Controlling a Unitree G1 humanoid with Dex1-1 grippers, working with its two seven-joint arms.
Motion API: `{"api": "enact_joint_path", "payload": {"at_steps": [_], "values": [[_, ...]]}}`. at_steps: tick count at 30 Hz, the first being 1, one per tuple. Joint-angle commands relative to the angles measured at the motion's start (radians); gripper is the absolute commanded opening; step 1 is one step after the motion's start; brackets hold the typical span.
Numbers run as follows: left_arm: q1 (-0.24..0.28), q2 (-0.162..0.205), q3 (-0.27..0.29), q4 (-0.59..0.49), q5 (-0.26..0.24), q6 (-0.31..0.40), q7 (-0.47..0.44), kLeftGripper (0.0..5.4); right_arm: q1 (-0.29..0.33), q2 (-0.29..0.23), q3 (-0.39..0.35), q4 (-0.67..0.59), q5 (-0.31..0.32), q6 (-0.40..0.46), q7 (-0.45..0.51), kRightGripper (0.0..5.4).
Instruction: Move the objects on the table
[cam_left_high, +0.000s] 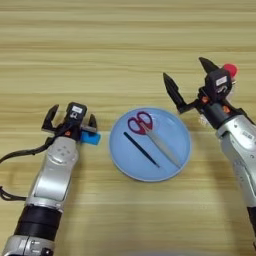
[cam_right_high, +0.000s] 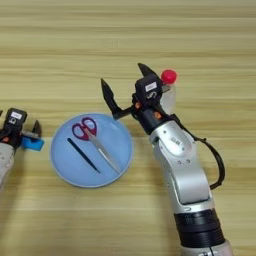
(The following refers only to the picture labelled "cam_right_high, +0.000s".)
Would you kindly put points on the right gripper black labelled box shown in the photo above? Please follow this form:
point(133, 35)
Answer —
point(149, 87)

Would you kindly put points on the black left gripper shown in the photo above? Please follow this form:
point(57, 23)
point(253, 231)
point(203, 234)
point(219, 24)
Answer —
point(13, 137)

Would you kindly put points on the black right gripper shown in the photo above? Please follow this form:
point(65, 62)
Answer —
point(150, 115)

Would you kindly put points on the light blue round plate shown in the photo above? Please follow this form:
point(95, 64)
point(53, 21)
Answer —
point(71, 163)

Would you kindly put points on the small blue rectangular block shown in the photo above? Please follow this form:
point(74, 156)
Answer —
point(33, 144)

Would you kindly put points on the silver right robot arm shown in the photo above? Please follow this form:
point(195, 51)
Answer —
point(183, 166)

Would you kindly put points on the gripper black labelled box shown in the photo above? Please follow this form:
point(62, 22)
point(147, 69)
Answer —
point(15, 118)
point(149, 87)

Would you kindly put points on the thin black stick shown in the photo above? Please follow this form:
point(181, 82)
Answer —
point(83, 155)

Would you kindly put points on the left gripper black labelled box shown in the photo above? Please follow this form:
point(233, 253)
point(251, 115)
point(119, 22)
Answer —
point(15, 118)

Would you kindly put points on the clear bottle red cap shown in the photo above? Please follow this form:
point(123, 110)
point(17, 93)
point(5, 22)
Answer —
point(169, 77)

